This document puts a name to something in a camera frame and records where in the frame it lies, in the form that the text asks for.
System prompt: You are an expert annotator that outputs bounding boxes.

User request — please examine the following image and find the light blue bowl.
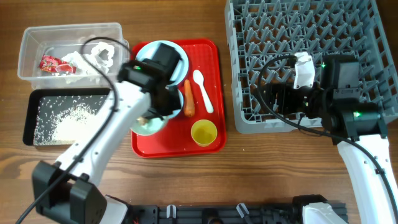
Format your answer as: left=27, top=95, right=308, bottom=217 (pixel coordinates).
left=166, top=88, right=185, bottom=120

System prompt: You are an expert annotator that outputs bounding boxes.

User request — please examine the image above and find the green bowl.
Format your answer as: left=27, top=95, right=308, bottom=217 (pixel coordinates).
left=130, top=116, right=169, bottom=136

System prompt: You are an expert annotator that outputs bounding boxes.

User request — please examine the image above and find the yellow cup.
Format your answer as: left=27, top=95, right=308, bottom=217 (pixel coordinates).
left=190, top=119, right=218, bottom=147

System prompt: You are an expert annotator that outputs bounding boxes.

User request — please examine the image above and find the white napkin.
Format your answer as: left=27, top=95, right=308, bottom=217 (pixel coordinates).
left=58, top=42, right=115, bottom=85

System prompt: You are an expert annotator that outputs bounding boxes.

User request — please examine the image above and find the white rice pile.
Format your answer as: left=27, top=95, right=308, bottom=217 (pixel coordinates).
left=33, top=95, right=108, bottom=146

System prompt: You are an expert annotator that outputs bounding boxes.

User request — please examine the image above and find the red snack wrapper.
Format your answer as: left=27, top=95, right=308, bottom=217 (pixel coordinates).
left=39, top=55, right=76, bottom=73

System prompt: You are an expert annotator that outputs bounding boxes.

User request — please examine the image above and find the brown food scrap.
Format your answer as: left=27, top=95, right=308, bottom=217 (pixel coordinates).
left=137, top=116, right=148, bottom=126

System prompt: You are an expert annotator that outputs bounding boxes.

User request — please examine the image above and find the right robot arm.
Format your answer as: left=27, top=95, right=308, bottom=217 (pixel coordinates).
left=256, top=52, right=397, bottom=223

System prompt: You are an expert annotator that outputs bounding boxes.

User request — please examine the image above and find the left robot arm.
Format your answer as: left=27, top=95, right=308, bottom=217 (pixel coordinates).
left=30, top=44, right=181, bottom=223

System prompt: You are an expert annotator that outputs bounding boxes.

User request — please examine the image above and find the grey dishwasher rack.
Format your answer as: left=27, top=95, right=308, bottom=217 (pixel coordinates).
left=224, top=0, right=397, bottom=134

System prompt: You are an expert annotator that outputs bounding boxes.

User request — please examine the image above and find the orange carrot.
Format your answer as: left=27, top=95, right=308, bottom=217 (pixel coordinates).
left=183, top=80, right=195, bottom=117

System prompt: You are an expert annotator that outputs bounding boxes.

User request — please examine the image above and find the white plastic spoon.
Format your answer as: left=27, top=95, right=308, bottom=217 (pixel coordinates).
left=193, top=70, right=214, bottom=114

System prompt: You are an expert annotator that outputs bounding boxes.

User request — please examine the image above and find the red serving tray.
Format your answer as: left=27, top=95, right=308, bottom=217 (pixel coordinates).
left=131, top=39, right=227, bottom=159

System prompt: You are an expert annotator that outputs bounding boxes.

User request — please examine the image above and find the light blue plate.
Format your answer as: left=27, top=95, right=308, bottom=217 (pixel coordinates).
left=136, top=40, right=189, bottom=86

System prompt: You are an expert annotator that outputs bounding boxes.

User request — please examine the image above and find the clear plastic bin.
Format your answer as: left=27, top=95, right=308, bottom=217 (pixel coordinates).
left=17, top=22, right=130, bottom=89

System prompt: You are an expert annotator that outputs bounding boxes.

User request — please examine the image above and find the black tray bin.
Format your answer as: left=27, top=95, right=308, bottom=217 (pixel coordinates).
left=23, top=88, right=110, bottom=146

